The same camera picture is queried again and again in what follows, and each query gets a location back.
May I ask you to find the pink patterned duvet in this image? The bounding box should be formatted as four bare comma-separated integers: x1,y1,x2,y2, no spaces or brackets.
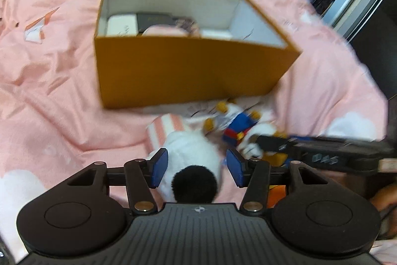
1,0,387,261

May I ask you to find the person's right hand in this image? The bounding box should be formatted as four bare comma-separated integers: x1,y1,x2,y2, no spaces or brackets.
370,184,397,239

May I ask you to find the dog plush with blue hat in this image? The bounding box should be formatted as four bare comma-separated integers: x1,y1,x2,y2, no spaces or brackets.
203,101,277,159

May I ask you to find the illustrated card box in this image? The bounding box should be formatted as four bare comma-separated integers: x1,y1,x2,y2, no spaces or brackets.
174,17,200,37

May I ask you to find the white pink rabbit plush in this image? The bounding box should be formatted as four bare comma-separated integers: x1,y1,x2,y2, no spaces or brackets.
146,114,221,204

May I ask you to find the orange cardboard storage box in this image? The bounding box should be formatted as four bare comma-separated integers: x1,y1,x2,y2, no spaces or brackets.
94,0,300,109

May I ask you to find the pink wallet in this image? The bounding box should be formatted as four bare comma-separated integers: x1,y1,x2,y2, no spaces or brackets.
142,25,190,37

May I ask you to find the white rectangular box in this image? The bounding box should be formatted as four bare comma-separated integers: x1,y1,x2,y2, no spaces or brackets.
106,14,139,36

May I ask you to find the black box gold lettering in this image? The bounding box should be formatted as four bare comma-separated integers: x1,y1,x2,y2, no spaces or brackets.
136,12,176,34

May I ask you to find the yellow toy figure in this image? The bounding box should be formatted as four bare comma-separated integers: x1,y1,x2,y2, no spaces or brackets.
263,152,288,167

